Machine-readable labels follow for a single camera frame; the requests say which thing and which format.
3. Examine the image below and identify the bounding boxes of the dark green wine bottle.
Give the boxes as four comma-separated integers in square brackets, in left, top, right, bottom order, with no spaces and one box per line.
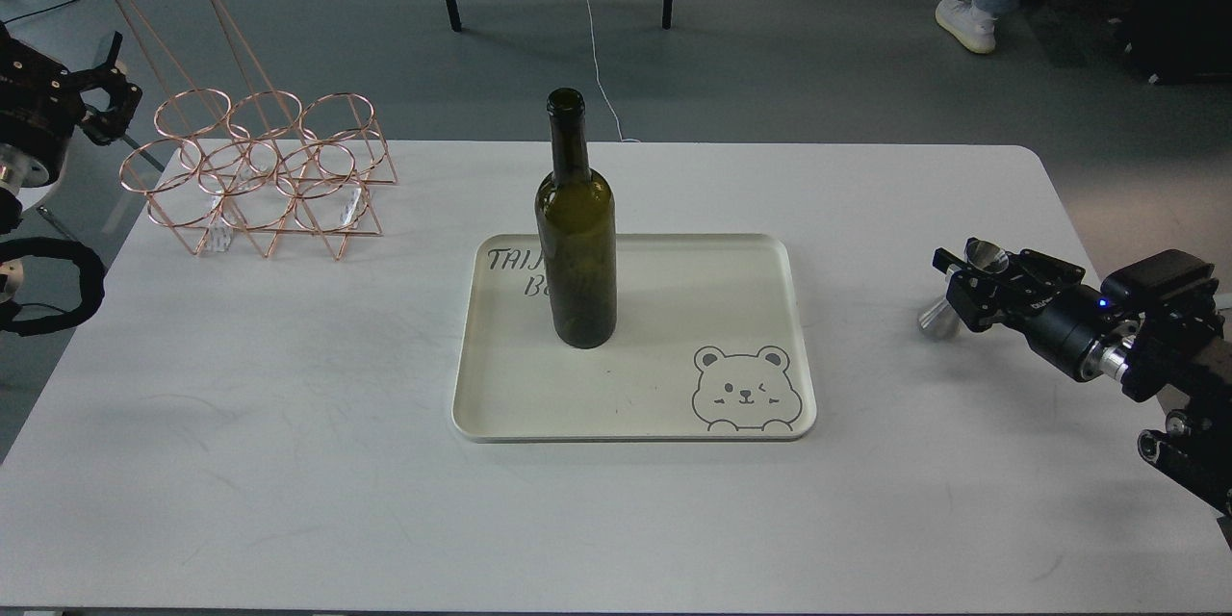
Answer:
[535,87,617,347]

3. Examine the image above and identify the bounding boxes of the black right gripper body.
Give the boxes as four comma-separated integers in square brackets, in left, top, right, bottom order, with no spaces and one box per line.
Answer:
[1005,285,1127,382]

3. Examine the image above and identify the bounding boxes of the cream bear serving tray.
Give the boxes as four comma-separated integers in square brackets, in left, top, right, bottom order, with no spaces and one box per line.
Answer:
[452,234,817,444]

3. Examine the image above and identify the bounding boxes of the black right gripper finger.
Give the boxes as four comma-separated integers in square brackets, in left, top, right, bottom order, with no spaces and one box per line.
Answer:
[931,248,1025,331]
[1000,248,1085,294]

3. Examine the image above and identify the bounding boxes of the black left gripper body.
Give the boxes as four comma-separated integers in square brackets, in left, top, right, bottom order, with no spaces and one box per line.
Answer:
[1,30,75,188]

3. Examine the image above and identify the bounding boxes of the copper wire wine rack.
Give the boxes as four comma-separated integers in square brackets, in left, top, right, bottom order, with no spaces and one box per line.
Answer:
[115,0,399,260]

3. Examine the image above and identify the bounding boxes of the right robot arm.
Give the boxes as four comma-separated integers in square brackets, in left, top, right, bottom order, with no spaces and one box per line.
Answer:
[918,238,1231,515]

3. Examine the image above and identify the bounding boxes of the black equipment case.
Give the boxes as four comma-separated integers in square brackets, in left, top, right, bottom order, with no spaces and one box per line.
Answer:
[1115,0,1231,84]

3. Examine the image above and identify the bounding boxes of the steel double jigger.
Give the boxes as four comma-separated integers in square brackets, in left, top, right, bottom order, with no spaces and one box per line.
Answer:
[918,238,1009,341]

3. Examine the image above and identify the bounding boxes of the white sneaker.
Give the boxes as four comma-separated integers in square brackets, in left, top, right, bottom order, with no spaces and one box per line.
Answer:
[934,0,997,55]

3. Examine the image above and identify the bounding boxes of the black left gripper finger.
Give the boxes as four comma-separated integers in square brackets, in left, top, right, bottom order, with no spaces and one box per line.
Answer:
[69,32,142,145]

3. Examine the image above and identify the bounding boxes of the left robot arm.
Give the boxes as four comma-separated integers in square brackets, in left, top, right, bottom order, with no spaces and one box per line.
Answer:
[1,30,142,336]

